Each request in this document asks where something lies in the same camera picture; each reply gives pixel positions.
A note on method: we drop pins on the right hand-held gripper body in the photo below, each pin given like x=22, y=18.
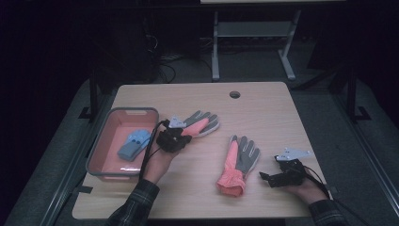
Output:
x=288, y=171

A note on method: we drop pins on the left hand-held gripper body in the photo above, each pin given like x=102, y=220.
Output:
x=171, y=139

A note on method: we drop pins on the pink and grey glove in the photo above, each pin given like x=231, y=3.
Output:
x=233, y=163
x=204, y=124

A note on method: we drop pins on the blue knit glove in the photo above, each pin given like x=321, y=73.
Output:
x=131, y=147

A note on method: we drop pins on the pink basket with grey rim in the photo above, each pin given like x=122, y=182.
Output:
x=108, y=157

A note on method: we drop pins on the person's left hand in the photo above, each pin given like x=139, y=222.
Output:
x=158, y=164

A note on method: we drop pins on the person's right hand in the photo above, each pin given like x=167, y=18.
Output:
x=309, y=191

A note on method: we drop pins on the grey metal table frame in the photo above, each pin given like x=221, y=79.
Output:
x=254, y=29

